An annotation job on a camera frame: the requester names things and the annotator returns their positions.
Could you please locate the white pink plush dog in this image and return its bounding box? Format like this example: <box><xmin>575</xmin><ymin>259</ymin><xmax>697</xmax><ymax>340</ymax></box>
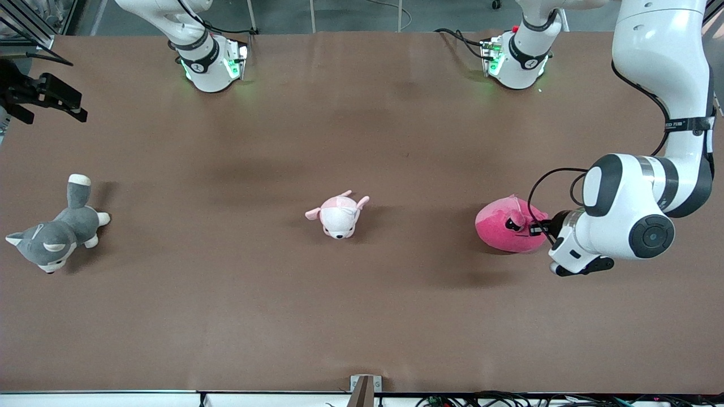
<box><xmin>305</xmin><ymin>190</ymin><xmax>370</xmax><ymax>240</ymax></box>

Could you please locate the black right base cable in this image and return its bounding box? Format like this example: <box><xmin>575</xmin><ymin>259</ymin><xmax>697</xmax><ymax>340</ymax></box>
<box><xmin>201</xmin><ymin>20</ymin><xmax>261</xmax><ymax>36</ymax></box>

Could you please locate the white edge rail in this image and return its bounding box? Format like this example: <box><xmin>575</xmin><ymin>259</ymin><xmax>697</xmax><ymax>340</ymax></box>
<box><xmin>0</xmin><ymin>391</ymin><xmax>351</xmax><ymax>407</ymax></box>

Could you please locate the metal bracket with post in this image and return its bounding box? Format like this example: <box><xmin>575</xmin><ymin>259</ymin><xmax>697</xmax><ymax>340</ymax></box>
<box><xmin>350</xmin><ymin>375</ymin><xmax>383</xmax><ymax>407</ymax></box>

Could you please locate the black base cable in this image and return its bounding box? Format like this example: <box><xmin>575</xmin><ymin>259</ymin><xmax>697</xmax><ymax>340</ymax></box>
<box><xmin>201</xmin><ymin>20</ymin><xmax>261</xmax><ymax>36</ymax></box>
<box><xmin>434</xmin><ymin>27</ymin><xmax>488</xmax><ymax>60</ymax></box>

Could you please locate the pink round plush toy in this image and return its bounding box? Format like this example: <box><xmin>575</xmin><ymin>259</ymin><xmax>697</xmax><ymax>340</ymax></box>
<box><xmin>475</xmin><ymin>194</ymin><xmax>550</xmax><ymax>253</ymax></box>

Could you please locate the black left base cable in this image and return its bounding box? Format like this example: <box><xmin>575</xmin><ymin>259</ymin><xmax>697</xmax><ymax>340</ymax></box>
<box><xmin>434</xmin><ymin>27</ymin><xmax>488</xmax><ymax>60</ymax></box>

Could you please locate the grey husky plush toy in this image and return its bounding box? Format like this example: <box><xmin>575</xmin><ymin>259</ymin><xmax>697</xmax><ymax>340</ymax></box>
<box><xmin>6</xmin><ymin>174</ymin><xmax>111</xmax><ymax>274</ymax></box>

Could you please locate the black cable bundle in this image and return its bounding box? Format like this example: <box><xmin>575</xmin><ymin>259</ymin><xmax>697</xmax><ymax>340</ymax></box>
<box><xmin>416</xmin><ymin>390</ymin><xmax>724</xmax><ymax>407</ymax></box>

